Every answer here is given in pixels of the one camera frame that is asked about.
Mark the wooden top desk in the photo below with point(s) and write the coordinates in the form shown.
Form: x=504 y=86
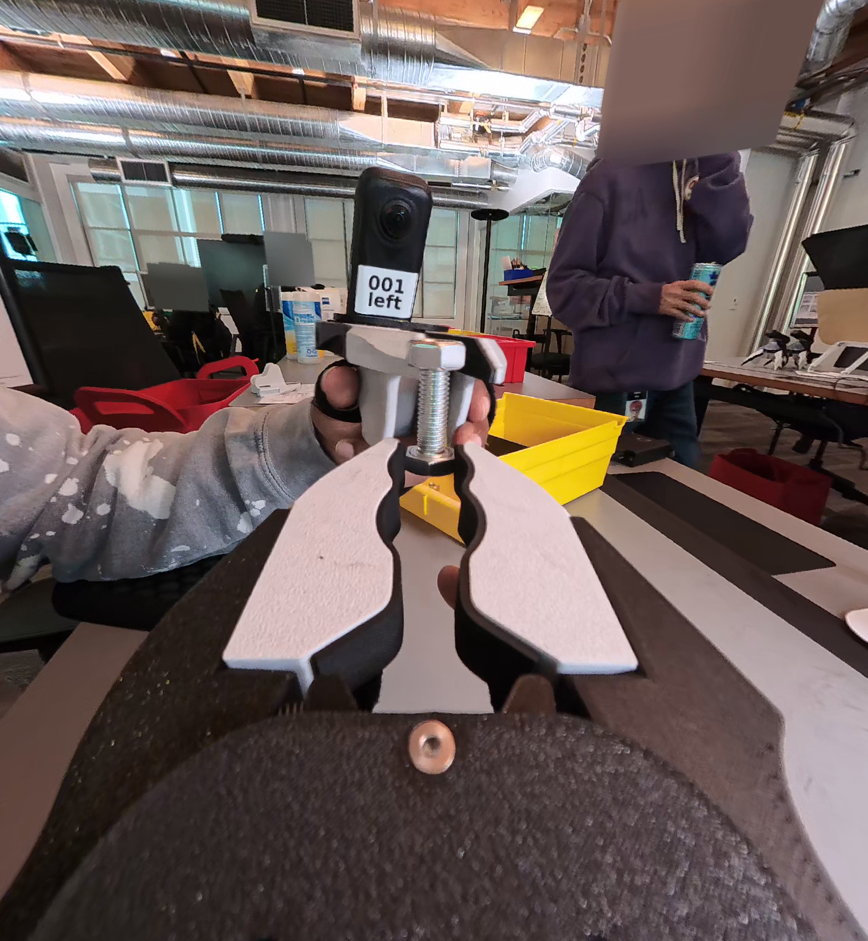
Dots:
x=794 y=378

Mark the black monitor panel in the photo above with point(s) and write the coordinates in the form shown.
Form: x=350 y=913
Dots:
x=856 y=254

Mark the person's left forearm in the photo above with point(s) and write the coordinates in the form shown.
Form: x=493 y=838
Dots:
x=147 y=485

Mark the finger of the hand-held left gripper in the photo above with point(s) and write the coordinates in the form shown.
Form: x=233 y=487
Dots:
x=489 y=360
x=379 y=349

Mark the small white holder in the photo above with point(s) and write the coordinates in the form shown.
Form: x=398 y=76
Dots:
x=266 y=382

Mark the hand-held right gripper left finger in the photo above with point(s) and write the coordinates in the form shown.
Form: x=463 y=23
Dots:
x=316 y=566

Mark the person's left hand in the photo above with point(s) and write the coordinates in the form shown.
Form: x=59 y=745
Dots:
x=339 y=389

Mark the white wipes canister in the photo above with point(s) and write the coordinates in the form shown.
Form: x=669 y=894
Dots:
x=303 y=327

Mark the silver hex bolt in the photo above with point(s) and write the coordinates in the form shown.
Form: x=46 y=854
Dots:
x=434 y=412

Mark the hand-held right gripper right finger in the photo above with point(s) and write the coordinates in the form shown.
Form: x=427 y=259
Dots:
x=544 y=581

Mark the dark hex nut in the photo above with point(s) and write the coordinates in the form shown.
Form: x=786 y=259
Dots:
x=430 y=462

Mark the wooden clipboard stand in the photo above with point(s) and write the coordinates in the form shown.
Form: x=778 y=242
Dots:
x=860 y=316

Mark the blue drink can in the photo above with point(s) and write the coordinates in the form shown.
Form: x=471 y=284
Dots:
x=702 y=279

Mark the red plastic bin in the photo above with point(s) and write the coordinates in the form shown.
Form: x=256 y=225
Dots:
x=511 y=353

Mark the black floor lamp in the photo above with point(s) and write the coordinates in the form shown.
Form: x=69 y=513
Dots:
x=489 y=242

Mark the yellow plastic bin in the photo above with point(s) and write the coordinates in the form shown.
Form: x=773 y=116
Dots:
x=551 y=441

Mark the silver ceiling air duct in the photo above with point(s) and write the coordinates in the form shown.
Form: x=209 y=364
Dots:
x=184 y=22
x=184 y=110

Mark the small black box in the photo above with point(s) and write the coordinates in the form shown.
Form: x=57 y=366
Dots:
x=643 y=450

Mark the spare black gripper tool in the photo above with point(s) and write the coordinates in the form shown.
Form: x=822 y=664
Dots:
x=779 y=351

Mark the red floor bin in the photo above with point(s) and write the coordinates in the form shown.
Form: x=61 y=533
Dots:
x=768 y=485

